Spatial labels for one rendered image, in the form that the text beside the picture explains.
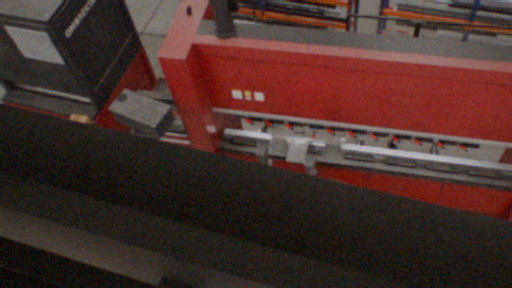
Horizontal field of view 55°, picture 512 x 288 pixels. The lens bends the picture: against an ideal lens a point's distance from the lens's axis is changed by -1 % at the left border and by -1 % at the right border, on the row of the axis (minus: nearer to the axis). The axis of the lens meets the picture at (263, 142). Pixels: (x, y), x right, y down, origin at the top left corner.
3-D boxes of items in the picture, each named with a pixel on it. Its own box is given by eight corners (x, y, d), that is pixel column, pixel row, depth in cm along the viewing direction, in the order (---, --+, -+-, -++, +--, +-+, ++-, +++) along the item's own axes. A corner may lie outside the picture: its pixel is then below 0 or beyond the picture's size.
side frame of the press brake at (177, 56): (208, 191, 596) (156, 56, 406) (226, 134, 641) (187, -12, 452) (228, 194, 591) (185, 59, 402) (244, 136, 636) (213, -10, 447)
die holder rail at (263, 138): (225, 138, 530) (224, 133, 522) (226, 133, 533) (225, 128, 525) (271, 144, 520) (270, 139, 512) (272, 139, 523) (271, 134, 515)
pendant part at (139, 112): (136, 160, 496) (106, 108, 426) (150, 142, 508) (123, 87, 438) (178, 179, 480) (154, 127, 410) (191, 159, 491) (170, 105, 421)
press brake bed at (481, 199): (230, 187, 596) (218, 149, 528) (234, 172, 607) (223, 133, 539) (496, 227, 538) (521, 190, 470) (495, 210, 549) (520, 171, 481)
